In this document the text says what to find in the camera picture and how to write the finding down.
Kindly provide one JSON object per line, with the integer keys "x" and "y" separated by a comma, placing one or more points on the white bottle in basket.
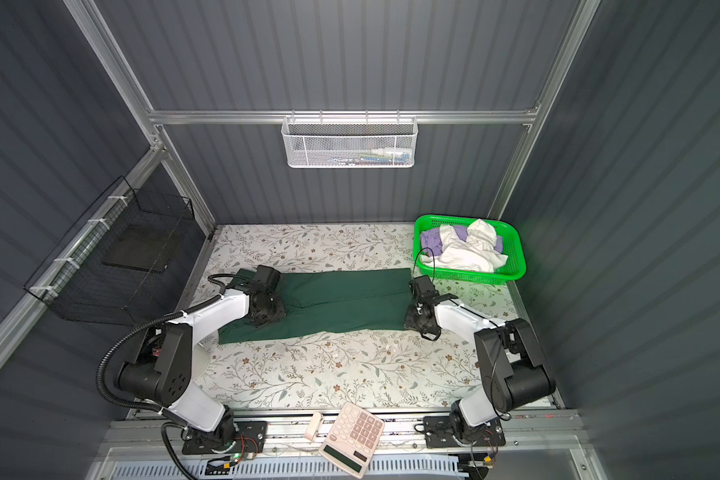
{"x": 396, "y": 154}

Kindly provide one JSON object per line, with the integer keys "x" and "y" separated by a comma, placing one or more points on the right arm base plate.
{"x": 442, "y": 431}

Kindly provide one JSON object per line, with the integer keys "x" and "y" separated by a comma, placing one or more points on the green plastic laundry basket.
{"x": 512, "y": 246}

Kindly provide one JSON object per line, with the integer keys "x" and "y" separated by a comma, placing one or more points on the small white eraser block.
{"x": 314, "y": 426}

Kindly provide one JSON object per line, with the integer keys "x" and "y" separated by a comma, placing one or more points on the floral table mat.
{"x": 373, "y": 369}

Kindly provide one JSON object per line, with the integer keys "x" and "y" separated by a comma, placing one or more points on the black wire wall basket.
{"x": 126, "y": 266}

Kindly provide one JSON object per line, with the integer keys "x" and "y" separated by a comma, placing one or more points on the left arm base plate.
{"x": 236, "y": 437}

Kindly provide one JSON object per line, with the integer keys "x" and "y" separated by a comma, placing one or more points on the dark green t shirt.
{"x": 331, "y": 301}

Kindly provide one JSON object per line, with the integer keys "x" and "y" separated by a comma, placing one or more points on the white wire wall basket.
{"x": 345, "y": 145}

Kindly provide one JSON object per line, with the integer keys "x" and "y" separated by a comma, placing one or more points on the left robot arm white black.
{"x": 158, "y": 371}

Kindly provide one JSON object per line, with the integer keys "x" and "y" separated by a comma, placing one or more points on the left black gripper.
{"x": 280, "y": 312}

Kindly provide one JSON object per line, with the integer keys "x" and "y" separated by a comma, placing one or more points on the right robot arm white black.
{"x": 511, "y": 361}

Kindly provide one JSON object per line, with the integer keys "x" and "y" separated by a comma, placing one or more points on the white t shirt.
{"x": 482, "y": 252}

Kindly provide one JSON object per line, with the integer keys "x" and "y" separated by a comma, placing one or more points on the purple t shirt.
{"x": 431, "y": 239}

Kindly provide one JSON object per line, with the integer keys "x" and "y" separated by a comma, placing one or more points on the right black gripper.
{"x": 410, "y": 319}

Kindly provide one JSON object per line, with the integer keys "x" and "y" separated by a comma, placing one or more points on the pink white calculator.
{"x": 352, "y": 440}

